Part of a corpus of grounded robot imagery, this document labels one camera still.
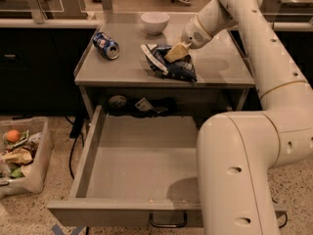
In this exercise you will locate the clear plastic storage bin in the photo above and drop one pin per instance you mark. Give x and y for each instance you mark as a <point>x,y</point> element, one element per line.
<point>16,179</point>

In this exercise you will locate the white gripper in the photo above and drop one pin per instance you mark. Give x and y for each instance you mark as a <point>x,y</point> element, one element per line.
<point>194,33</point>

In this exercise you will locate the orange fruit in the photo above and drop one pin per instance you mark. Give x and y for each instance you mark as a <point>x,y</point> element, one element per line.
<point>13,136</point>

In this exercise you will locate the open grey top drawer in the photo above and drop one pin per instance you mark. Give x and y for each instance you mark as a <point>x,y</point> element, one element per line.
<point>131,167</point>

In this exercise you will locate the black drawer handle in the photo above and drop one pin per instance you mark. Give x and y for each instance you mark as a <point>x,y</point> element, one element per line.
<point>168,221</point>

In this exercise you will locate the black power adapter with label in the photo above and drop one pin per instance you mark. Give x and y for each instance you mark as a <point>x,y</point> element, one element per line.
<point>122,105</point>

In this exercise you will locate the yellow snack bag in bin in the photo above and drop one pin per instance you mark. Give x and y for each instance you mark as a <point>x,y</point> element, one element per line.
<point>20,156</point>

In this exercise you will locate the blue soda can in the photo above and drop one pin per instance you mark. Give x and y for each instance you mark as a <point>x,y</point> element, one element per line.
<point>106,45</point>

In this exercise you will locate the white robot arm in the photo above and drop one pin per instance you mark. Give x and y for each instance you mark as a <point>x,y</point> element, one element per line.
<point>236,149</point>

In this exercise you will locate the grey metal cabinet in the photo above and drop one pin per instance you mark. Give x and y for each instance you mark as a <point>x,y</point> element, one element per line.
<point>223,80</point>

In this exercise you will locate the blue tape on floor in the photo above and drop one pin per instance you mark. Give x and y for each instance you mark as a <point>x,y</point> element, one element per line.
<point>78,230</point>

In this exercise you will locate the blue chip bag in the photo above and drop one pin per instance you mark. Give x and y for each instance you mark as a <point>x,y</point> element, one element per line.
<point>182,69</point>

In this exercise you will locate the white ceramic bowl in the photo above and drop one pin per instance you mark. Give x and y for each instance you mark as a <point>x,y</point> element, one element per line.
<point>154,22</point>

